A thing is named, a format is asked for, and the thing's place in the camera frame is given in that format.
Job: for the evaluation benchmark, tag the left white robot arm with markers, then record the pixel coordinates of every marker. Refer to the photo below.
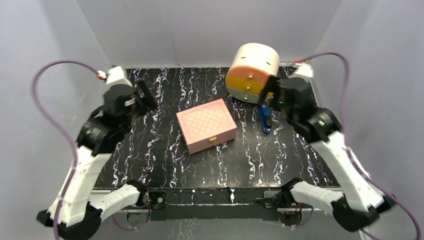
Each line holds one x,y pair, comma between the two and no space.
73,213

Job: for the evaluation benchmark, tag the blue stapler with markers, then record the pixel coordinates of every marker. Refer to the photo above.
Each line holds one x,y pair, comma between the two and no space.
266,118

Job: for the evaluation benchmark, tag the pink jewelry box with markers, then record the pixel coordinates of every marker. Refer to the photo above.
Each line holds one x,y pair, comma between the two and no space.
206,125

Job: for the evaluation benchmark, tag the round three-drawer organizer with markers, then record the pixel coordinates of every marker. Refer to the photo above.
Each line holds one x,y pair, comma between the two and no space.
250,70

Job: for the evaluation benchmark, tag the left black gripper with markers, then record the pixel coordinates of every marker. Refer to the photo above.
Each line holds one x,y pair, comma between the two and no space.
148,103

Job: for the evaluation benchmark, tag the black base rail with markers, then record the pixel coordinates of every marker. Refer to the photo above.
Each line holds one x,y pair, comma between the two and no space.
263,203

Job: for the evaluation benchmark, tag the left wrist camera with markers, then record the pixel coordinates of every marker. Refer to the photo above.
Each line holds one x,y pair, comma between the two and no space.
117,76

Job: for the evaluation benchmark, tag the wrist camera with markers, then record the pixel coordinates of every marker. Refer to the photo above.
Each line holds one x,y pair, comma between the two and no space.
304,71
117,76

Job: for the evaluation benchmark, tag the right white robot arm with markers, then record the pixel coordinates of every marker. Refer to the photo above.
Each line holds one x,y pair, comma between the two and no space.
358,204

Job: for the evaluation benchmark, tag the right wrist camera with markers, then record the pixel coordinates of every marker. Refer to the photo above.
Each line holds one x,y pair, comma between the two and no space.
304,71

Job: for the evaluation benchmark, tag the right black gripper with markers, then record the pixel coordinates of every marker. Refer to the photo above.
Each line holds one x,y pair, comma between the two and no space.
271,85

